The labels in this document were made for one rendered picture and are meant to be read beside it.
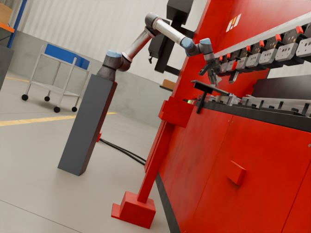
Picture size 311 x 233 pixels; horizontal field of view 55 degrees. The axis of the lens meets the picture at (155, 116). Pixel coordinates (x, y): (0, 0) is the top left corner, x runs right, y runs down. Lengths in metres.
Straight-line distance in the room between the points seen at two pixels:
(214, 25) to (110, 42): 6.80
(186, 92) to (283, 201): 2.28
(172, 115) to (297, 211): 1.04
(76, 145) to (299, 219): 1.79
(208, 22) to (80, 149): 1.83
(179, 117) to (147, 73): 7.73
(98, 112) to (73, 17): 8.13
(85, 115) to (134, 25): 7.64
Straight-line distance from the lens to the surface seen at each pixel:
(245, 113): 1.49
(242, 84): 3.33
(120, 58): 2.40
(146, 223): 1.95
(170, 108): 1.79
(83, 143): 2.37
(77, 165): 2.41
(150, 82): 9.47
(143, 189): 1.95
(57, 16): 10.50
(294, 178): 1.01
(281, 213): 1.02
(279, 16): 1.97
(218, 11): 3.34
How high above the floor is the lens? 0.75
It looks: 3 degrees down
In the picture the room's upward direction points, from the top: 21 degrees clockwise
